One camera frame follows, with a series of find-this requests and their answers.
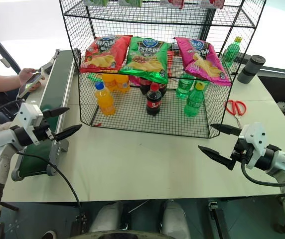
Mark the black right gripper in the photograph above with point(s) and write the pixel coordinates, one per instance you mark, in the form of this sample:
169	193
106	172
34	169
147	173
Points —
242	150

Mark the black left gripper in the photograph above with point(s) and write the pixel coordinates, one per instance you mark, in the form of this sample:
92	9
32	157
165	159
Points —
42	132

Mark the smartphone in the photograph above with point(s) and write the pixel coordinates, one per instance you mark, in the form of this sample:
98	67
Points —
31	83

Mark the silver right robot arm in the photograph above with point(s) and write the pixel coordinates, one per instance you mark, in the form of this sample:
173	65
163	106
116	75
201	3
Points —
284	159

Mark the person's forearm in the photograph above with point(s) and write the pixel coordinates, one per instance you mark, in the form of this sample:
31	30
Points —
5	82

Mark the green conveyor belt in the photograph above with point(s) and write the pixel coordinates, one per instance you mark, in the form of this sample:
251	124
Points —
55	82

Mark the person's bare hand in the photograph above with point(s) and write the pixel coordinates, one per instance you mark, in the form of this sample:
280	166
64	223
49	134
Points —
26	74

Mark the orange soda bottle blue cap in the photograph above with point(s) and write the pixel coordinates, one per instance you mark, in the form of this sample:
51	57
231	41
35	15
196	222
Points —
105	100

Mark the green soda bottle yellow cap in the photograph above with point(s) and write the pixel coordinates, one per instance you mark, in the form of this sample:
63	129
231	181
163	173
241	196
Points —
194	102
231	52

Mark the black table clamp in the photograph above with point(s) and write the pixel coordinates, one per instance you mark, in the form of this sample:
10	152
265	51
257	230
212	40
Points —
216	214
79	224

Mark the grey and black cylinder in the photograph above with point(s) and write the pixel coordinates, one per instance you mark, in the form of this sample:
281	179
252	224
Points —
250	68

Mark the red potato chips bag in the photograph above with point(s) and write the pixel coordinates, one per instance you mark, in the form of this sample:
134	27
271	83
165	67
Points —
102	53

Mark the cola bottle red cap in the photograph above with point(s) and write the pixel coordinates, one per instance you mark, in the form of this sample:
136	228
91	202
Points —
153	100

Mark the pink potato chips bag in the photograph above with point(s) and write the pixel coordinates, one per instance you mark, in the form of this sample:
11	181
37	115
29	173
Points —
202	59

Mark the silver robot leg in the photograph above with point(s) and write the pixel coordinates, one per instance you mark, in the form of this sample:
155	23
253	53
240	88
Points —
175	219
107	216

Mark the dark diagonal metal beam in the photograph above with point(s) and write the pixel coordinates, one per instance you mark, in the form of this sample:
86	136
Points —
0	49

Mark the green potato chips bag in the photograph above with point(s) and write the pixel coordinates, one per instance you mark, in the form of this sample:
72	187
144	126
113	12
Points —
145	59

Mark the green snack box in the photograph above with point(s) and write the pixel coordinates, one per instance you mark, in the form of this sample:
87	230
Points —
96	2
131	2

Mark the red snack packet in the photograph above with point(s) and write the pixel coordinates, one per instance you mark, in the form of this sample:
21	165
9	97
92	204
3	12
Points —
173	3

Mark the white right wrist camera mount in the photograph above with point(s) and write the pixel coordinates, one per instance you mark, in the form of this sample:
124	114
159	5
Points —
254	134

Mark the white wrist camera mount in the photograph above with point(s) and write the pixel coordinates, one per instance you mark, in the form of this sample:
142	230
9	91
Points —
29	112
254	134

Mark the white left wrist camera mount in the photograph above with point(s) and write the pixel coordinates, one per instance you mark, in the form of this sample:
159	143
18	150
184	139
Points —
29	112

